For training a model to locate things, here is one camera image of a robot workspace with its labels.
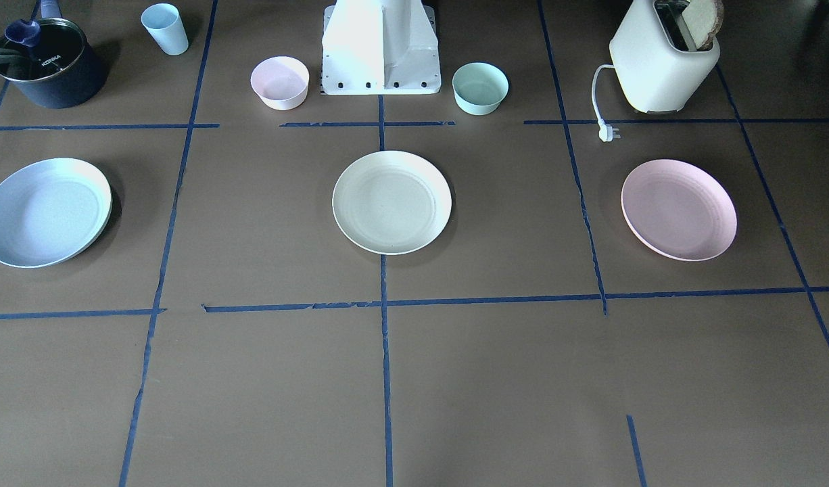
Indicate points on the pink bowl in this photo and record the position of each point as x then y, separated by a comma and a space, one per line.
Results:
281, 82

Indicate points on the cream plate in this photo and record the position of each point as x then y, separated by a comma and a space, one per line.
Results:
391, 202

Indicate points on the dark blue pot with lid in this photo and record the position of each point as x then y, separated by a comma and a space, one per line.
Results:
50, 60

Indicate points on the mint green bowl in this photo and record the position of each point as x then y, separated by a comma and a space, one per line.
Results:
479, 88

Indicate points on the light blue plate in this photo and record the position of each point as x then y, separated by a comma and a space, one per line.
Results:
51, 211

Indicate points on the white toaster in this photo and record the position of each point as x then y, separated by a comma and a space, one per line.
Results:
656, 59

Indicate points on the light blue cup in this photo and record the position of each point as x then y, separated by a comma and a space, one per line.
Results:
164, 23

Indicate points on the bread slice in toaster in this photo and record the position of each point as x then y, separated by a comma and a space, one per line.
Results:
703, 20

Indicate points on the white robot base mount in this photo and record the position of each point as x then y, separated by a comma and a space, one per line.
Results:
380, 48

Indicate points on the pink plate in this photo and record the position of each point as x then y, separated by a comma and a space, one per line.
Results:
678, 210

